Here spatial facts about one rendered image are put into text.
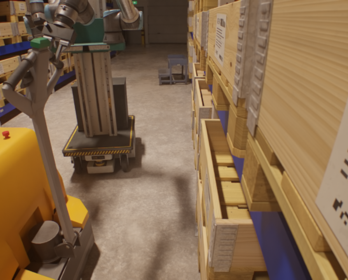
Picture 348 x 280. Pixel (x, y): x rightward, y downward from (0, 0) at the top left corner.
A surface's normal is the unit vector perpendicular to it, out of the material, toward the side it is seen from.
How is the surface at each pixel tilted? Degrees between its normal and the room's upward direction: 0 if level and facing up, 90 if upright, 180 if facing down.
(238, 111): 90
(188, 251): 0
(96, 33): 90
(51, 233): 0
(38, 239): 0
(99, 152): 90
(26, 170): 74
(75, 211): 22
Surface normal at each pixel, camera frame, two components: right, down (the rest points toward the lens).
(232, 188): 0.00, -0.90
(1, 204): 0.96, -0.23
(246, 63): -0.03, 0.44
